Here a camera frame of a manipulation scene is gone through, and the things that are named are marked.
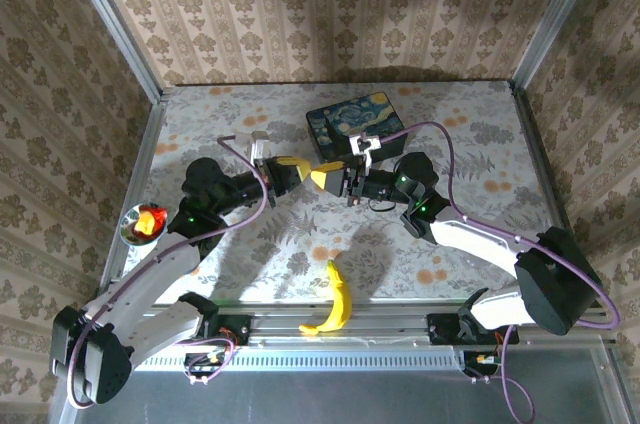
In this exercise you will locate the starry night print box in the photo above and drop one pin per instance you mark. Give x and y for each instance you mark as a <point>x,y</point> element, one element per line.
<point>350,114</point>

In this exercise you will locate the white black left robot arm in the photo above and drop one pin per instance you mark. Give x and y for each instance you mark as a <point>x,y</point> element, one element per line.
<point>135,294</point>

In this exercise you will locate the floral patterned table cover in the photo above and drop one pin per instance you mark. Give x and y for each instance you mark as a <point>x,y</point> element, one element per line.
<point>325,244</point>

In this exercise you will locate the red yellow toy fruit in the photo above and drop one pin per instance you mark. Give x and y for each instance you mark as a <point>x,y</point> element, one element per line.
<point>147,221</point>

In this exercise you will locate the shiny metal bowl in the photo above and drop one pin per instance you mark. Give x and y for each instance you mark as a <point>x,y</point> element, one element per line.
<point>131,234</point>

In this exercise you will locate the yellow banana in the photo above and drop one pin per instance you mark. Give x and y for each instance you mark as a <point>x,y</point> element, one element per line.
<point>340,299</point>

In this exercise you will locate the black power connector block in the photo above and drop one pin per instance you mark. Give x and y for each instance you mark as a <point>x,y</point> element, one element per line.
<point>481,363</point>
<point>205,364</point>

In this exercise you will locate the grey sheet metal panel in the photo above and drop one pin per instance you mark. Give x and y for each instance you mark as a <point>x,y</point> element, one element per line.
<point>325,399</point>

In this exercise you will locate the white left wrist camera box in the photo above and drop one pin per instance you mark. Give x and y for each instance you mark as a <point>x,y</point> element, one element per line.
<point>261,146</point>

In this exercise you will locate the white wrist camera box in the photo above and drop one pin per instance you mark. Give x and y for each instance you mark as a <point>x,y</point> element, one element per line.
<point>364,146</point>
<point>261,146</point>

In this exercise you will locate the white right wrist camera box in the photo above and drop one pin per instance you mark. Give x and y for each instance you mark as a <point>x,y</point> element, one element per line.
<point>364,146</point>

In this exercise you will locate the aluminium side frame rail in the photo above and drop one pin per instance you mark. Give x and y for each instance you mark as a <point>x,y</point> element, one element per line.
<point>142,169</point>
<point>545,169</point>

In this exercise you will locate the aluminium mounting rail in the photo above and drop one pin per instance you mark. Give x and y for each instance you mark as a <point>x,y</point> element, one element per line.
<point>350,324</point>

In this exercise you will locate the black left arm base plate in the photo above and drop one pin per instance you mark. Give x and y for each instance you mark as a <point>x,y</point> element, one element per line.
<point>230,329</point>

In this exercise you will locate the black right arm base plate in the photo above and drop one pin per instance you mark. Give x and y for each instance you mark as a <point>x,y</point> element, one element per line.
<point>445,331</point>

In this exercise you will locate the aluminium frame post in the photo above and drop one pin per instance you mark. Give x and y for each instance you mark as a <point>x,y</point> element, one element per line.
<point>555,19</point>
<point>115,24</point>

